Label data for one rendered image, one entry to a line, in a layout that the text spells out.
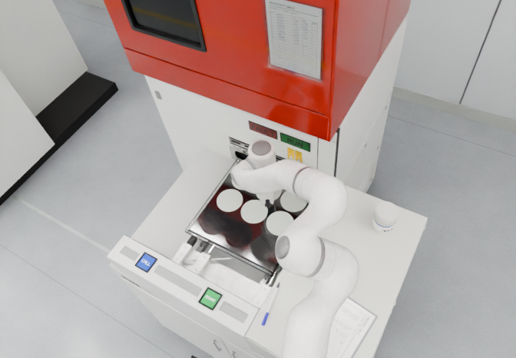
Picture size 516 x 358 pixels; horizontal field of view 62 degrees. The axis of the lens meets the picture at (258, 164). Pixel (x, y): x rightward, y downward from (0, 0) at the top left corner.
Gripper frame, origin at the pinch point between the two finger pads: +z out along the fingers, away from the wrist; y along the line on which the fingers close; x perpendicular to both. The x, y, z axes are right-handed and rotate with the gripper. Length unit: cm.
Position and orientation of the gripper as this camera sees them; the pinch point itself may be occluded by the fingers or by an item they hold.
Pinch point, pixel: (269, 201)
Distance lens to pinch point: 159.4
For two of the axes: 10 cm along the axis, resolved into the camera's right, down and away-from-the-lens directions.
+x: 10.0, -0.8, -0.6
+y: 0.3, 8.0, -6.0
